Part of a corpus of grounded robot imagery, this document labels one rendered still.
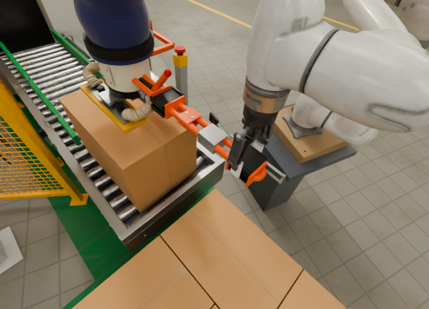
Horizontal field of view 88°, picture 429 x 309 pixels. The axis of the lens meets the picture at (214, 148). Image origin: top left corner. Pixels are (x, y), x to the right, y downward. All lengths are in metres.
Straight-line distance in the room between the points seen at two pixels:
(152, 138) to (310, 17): 0.81
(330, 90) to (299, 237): 1.67
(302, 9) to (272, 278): 1.08
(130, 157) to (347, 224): 1.77
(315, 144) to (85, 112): 1.20
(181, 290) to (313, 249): 1.12
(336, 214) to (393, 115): 1.86
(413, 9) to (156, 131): 0.95
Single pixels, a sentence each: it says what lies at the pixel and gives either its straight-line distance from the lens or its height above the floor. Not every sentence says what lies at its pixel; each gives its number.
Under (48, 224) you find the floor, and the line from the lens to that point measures 2.13.
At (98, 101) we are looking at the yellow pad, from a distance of 1.02.
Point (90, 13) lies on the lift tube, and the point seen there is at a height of 1.44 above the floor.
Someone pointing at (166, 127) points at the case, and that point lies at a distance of 1.08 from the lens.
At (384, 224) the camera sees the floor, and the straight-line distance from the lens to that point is 2.38.
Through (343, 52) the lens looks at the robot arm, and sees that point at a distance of 0.36.
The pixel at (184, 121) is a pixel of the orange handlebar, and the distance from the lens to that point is 0.70.
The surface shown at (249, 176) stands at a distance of 0.59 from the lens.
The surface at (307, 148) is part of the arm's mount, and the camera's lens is 1.31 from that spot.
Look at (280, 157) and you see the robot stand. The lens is 1.29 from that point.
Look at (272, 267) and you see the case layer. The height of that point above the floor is 0.54.
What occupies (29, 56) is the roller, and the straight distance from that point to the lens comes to 2.86.
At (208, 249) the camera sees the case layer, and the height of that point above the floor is 0.54.
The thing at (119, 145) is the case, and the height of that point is 0.95.
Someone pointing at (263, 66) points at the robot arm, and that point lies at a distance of 0.40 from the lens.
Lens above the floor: 1.69
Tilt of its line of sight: 49 degrees down
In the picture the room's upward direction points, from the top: 6 degrees clockwise
